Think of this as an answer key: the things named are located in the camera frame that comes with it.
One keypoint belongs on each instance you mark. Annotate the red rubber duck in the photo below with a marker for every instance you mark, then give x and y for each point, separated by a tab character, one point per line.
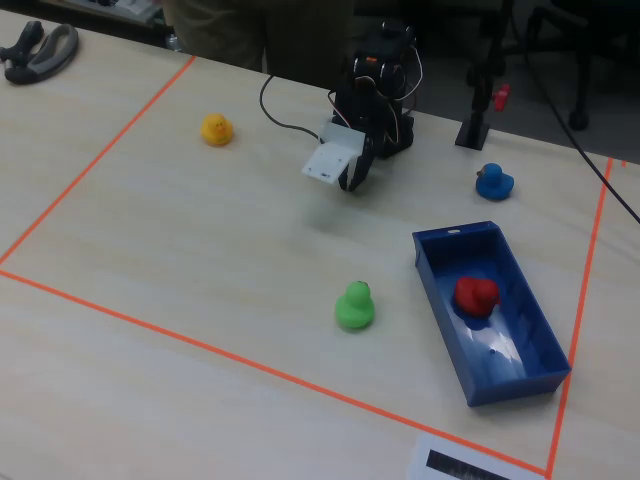
476	296

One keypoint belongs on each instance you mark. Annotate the yellow rubber duck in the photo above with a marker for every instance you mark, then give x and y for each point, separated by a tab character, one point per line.
216	130

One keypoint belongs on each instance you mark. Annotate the gray and black hand tool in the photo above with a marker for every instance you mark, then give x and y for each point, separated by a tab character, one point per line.
40	55

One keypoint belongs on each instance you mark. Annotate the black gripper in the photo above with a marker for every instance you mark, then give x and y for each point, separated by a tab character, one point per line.
361	169

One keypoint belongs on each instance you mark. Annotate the orange tape line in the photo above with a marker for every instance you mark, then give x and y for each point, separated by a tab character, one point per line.
250	364
580	310
100	155

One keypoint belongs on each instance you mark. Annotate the white printed paper sheet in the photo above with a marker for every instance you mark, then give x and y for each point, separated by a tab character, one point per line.
450	462

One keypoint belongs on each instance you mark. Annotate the red clamp knob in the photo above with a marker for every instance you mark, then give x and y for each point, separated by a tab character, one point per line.
501	96

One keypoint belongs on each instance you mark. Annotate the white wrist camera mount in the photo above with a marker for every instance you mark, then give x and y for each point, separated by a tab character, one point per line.
332	155

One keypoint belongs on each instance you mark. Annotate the blue plastic box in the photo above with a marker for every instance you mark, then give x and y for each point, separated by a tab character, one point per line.
520	360

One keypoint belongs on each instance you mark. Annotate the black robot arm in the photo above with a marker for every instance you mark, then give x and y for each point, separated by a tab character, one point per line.
385	60

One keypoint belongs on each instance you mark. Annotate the black office chair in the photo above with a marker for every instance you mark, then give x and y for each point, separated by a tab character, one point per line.
580	60

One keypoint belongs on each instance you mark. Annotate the black camera stand pole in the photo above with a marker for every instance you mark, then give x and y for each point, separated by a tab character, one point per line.
480	90

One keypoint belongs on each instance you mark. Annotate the green rubber duck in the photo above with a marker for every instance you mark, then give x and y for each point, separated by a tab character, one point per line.
355	307

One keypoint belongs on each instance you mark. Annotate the blue rubber duck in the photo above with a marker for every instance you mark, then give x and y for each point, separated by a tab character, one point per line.
494	182

